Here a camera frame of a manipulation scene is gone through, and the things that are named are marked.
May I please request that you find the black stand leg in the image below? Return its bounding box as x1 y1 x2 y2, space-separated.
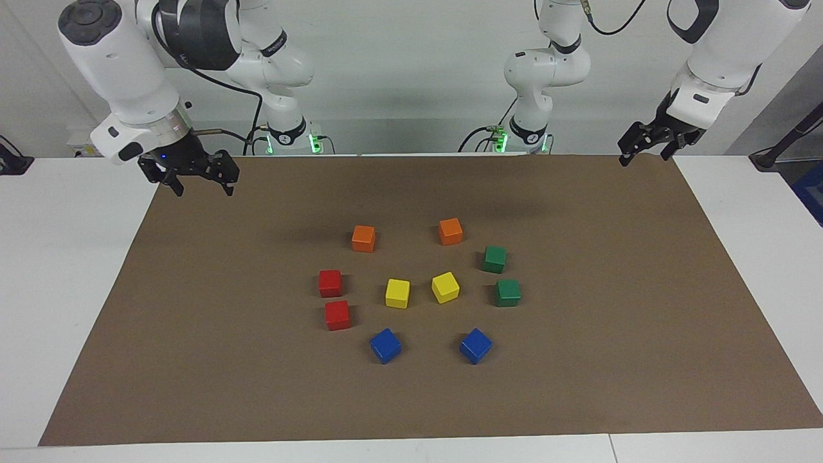
749 103 823 171

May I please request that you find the white cardboard box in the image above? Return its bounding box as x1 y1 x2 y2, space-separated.
68 125 105 158

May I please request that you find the blue box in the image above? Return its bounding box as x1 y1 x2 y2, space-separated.
791 161 823 227

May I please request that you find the yellow wooden cube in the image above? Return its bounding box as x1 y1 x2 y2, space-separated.
431 271 460 304
385 278 411 309

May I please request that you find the brown table mat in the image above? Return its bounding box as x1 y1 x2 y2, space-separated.
37 153 823 447

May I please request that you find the blue wooden cube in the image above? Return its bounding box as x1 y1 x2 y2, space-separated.
459 328 493 365
370 328 402 365

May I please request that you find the black right base cable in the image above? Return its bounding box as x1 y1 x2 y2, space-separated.
242 125 268 156

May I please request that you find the black base cable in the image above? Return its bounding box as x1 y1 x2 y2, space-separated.
242 125 268 156
458 96 517 154

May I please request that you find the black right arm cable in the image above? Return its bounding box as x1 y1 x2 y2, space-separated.
154 26 265 156

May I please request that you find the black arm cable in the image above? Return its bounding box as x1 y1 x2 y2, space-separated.
582 0 647 37
154 26 265 156

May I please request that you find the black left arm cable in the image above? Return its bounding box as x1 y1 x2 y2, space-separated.
582 0 647 37

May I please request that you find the black left base cable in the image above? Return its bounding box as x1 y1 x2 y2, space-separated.
458 96 517 154

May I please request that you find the black clamp mount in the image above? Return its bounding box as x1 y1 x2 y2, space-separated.
0 135 34 176

